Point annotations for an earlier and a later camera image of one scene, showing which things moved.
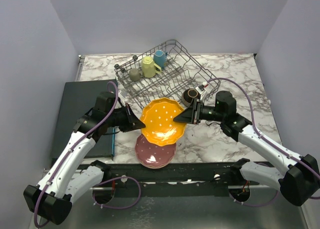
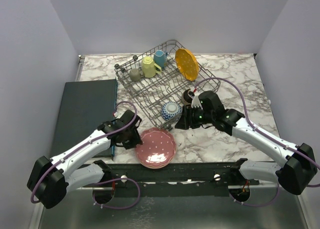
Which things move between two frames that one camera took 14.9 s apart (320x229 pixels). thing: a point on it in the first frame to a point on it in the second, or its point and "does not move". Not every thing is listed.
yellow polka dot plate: (158, 115) to (187, 62)
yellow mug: (149, 68) does not move
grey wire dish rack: (164, 72) does not move
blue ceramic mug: (160, 58) does not move
